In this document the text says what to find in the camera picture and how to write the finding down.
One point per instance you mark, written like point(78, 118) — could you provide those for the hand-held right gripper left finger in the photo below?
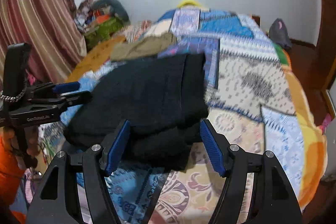
point(118, 151)

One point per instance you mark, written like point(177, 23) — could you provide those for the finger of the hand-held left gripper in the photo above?
point(80, 98)
point(67, 87)

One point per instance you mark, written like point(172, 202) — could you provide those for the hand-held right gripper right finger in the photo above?
point(211, 151)

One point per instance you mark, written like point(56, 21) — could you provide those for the black pants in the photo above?
point(147, 98)

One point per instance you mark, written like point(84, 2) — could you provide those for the person's left forearm orange sleeve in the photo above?
point(10, 176)

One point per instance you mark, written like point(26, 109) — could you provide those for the khaki folded pants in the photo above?
point(143, 47)

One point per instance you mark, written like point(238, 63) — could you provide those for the person's left hand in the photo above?
point(33, 140)

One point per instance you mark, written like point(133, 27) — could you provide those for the wooden lap desk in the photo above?
point(92, 58)

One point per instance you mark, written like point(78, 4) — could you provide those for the striped pink curtain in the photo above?
point(39, 24)

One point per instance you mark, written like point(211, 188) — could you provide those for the white printed cloth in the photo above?
point(48, 140)

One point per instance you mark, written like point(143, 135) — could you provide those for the blue patchwork blanket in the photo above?
point(244, 77)

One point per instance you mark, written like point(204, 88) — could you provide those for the striped orange cloth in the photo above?
point(139, 28)

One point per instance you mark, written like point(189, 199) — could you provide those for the grey long pillow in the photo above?
point(115, 6)

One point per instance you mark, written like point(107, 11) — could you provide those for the orange bed sheet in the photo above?
point(312, 134)

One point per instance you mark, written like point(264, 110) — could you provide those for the pink object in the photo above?
point(326, 122)

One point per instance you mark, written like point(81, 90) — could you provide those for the grey backpack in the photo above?
point(279, 33)

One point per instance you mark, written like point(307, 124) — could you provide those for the yellow foam arch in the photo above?
point(189, 1)

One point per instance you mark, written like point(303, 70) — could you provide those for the wooden bed frame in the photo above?
point(256, 18)

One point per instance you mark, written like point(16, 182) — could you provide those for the wooden door frame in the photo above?
point(326, 37)

